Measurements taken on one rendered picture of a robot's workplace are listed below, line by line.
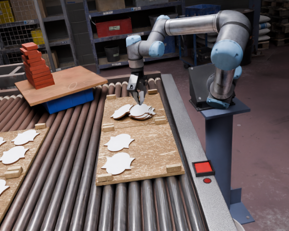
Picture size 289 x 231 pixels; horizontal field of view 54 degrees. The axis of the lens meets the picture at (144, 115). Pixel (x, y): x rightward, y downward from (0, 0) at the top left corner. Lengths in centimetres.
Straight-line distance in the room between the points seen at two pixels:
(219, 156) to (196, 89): 48
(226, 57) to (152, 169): 52
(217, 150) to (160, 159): 74
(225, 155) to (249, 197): 61
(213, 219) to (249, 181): 161
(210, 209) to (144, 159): 36
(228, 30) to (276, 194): 162
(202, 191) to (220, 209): 10
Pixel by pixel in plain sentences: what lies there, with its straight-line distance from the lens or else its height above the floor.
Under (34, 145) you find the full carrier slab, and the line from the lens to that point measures 151.
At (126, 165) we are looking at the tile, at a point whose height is 94.
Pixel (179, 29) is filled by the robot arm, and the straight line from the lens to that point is 135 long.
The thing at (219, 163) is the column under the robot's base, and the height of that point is 48.
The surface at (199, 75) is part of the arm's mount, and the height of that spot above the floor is 105.
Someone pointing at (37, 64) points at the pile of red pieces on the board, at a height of 119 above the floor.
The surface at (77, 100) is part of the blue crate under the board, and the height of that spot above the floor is 96.
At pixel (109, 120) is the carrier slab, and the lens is 156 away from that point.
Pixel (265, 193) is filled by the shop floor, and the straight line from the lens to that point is 248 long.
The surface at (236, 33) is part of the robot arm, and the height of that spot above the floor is 140.
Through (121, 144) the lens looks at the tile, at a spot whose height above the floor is 94.
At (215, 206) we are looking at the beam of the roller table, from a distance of 102.
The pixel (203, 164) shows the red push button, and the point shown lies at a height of 93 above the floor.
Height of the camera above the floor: 164
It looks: 27 degrees down
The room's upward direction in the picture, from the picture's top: 7 degrees counter-clockwise
